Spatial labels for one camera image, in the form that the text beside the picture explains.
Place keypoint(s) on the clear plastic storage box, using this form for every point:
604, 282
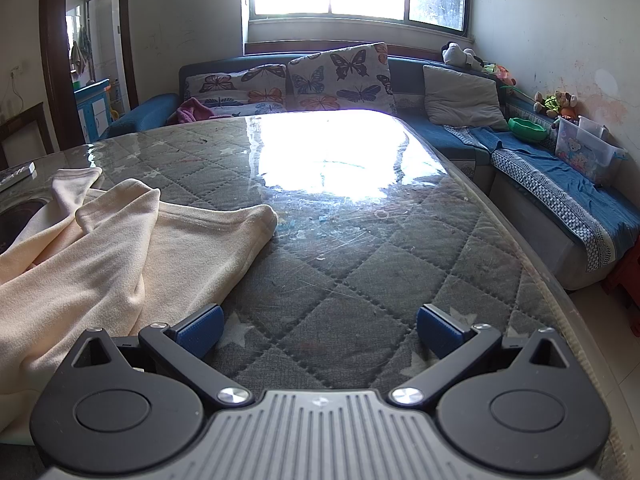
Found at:
585, 152

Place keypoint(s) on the dark wooden cabinet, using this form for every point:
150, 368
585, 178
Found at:
45, 130

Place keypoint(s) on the black induction cooker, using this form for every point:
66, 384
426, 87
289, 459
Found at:
17, 222

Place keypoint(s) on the green plastic bowl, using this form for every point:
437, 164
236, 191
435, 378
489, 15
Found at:
527, 129

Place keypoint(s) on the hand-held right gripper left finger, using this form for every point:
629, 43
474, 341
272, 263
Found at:
201, 329

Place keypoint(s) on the cream long-sleeve shirt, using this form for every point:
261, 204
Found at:
95, 255

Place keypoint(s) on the butterfly print cushion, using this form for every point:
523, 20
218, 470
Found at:
235, 91
340, 77

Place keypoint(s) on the grey pillow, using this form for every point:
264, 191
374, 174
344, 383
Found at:
462, 97

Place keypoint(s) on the red plastic stool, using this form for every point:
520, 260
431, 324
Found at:
625, 280

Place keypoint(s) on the brown plush toy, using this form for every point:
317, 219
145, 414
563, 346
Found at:
555, 104

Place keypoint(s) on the hanging clothes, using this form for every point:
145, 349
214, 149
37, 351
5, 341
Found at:
80, 52

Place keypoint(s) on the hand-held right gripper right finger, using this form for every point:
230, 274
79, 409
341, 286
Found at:
439, 330

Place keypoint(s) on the wall socket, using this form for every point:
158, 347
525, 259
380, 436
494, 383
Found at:
18, 71

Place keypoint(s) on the pink cloth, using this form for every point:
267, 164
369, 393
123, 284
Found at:
192, 110

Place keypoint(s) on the dark wooden door frame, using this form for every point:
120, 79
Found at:
52, 60

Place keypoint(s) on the blue corner sofa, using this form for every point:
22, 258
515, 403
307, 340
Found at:
415, 80

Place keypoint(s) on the white remote control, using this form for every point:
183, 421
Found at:
15, 175

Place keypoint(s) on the blue patterned sofa throw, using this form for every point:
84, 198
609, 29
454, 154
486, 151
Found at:
565, 185

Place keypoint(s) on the colourful plush toy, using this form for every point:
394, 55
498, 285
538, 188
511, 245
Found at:
500, 74

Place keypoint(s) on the black and white plush toy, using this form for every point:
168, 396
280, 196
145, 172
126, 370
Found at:
457, 54

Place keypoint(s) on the blue cabinet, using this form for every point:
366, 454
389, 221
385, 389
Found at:
92, 110

